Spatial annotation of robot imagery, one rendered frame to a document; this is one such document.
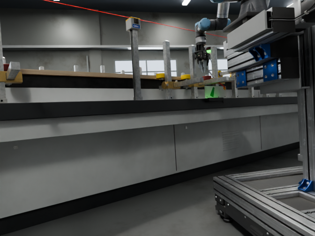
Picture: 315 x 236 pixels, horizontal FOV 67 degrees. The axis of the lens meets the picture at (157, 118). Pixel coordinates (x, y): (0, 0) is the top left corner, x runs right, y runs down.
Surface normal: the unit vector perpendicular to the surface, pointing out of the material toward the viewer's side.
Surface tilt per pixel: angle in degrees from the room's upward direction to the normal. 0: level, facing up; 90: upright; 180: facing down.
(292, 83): 90
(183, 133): 90
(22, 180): 90
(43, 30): 90
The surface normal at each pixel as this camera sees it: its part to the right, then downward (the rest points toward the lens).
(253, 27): -0.98, 0.07
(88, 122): 0.58, -0.01
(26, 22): 0.21, 0.01
